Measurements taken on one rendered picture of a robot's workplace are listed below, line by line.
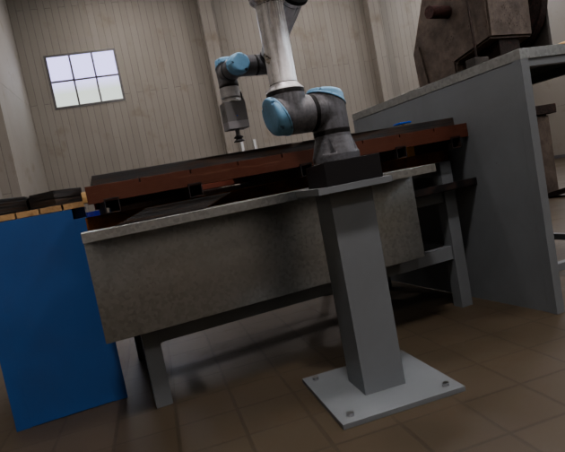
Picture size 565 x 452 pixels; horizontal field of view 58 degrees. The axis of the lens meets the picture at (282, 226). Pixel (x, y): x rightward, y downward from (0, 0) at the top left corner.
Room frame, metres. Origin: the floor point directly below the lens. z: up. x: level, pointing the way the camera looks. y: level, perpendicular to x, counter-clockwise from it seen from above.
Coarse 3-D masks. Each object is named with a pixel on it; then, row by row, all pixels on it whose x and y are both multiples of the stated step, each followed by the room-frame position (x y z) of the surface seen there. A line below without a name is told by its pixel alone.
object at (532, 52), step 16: (528, 48) 1.97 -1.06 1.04; (544, 48) 2.00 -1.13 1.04; (560, 48) 2.03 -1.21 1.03; (480, 64) 2.15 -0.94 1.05; (496, 64) 2.07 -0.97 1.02; (560, 64) 2.46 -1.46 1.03; (448, 80) 2.33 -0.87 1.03; (400, 96) 2.69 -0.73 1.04; (416, 96) 2.57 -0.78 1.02; (368, 112) 3.00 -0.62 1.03
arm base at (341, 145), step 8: (336, 128) 1.56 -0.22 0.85; (344, 128) 1.57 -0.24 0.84; (320, 136) 1.58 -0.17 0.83; (328, 136) 1.56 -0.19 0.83; (336, 136) 1.56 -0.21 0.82; (344, 136) 1.57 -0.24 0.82; (320, 144) 1.57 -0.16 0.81; (328, 144) 1.56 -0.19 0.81; (336, 144) 1.55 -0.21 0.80; (344, 144) 1.55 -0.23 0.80; (352, 144) 1.57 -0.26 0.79; (320, 152) 1.57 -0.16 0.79; (328, 152) 1.56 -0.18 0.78; (336, 152) 1.54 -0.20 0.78; (344, 152) 1.54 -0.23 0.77; (352, 152) 1.56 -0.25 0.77; (320, 160) 1.56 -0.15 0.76; (328, 160) 1.55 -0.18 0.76; (336, 160) 1.54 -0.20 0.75
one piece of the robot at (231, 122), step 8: (240, 96) 2.00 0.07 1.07; (224, 104) 1.94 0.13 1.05; (232, 104) 1.95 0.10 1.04; (240, 104) 1.96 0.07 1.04; (224, 112) 1.95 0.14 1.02; (232, 112) 1.95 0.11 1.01; (240, 112) 1.96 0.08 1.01; (224, 120) 1.97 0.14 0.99; (232, 120) 1.94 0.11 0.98; (240, 120) 1.96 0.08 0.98; (224, 128) 1.99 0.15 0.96; (232, 128) 1.94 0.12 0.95; (240, 128) 1.99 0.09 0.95
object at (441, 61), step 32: (448, 0) 5.90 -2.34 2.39; (480, 0) 5.54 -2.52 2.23; (512, 0) 5.67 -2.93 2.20; (544, 0) 5.83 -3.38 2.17; (448, 32) 5.97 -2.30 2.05; (480, 32) 5.59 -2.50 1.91; (512, 32) 5.65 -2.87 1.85; (544, 32) 5.98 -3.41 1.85; (416, 64) 6.48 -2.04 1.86; (448, 64) 6.03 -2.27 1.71; (544, 128) 5.71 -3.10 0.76; (544, 160) 5.67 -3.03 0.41
